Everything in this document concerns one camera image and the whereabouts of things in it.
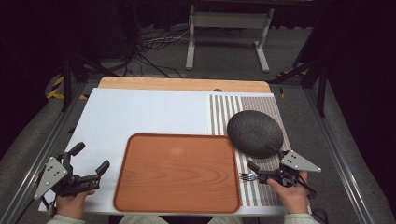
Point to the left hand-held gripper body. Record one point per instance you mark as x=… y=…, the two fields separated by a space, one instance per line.
x=51 y=175

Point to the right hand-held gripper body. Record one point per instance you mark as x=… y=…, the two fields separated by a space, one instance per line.
x=295 y=162

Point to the silver metal fork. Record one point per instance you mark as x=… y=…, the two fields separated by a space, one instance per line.
x=248 y=177

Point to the person's left hand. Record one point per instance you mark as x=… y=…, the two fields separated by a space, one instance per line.
x=70 y=205

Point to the person's right hand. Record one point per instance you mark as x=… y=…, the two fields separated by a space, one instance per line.
x=294 y=197

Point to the striped woven placemat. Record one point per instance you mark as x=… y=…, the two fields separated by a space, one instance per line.
x=224 y=115

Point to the yellow black floor tape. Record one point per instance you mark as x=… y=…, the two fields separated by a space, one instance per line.
x=56 y=90

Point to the white table sheet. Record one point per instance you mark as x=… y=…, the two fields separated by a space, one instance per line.
x=140 y=112

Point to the black tripod stand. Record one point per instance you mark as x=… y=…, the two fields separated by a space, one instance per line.
x=67 y=77
x=320 y=81

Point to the brown wood-grain tray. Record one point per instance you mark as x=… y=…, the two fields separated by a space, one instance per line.
x=177 y=174

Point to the person's light clothing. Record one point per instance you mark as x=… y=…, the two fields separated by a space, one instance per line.
x=180 y=220

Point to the white metal stand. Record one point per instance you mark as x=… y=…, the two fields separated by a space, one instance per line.
x=230 y=20

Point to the aluminium frame rail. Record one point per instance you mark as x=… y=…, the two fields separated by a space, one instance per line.
x=339 y=161
x=40 y=155

